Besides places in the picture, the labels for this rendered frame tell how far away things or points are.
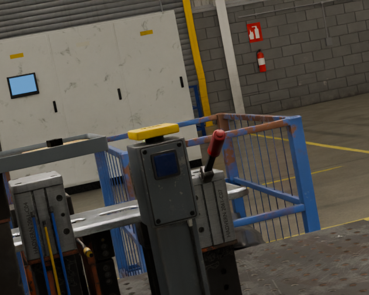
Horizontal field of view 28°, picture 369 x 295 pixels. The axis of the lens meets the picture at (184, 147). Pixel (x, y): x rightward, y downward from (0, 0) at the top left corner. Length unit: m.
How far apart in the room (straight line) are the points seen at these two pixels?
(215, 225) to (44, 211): 0.27
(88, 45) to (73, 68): 0.33
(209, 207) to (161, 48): 8.09
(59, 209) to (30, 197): 0.05
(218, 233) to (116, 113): 7.96
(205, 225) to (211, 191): 0.06
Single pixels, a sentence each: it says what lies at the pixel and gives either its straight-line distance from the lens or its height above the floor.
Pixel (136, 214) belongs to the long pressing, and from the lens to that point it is 1.27.
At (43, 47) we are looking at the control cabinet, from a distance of 9.08.
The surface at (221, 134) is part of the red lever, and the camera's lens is 1.06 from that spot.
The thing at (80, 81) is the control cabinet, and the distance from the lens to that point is 9.08.
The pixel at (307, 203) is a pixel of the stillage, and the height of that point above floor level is 0.56.
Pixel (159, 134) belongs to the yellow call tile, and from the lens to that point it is 0.99.
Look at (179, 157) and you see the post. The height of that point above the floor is 1.11.
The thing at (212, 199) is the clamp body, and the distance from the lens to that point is 1.18.
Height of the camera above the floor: 1.23
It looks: 6 degrees down
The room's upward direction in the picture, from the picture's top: 11 degrees counter-clockwise
